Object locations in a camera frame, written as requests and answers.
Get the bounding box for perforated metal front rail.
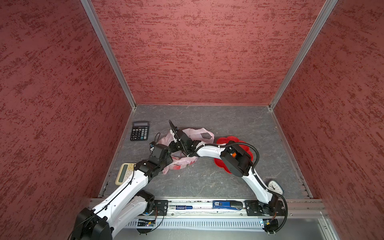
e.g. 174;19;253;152
125;218;265;232

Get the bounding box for black calculator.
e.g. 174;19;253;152
130;121;150;142

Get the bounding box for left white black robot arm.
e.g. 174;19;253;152
68;144;173;240

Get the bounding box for red flower-shaped plastic bowl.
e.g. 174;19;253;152
214;136;254;177

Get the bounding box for blue marker pen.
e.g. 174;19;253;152
169;205;193;210

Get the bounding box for left aluminium corner post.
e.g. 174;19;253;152
81;0;137;110

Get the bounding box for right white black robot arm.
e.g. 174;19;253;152
169;128;288;218

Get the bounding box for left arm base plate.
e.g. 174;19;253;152
150;200;169;216

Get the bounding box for right aluminium corner post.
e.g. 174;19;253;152
269;0;338;112

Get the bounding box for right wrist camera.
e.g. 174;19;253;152
169;120;180;143

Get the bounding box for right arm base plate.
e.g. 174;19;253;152
245;200;286;217

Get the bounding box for cream yellow calculator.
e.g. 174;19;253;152
115;163;136;186

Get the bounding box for white analog clock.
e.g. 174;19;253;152
267;180;284;196

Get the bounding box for aluminium corner post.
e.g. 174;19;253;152
81;0;137;110
269;0;338;112

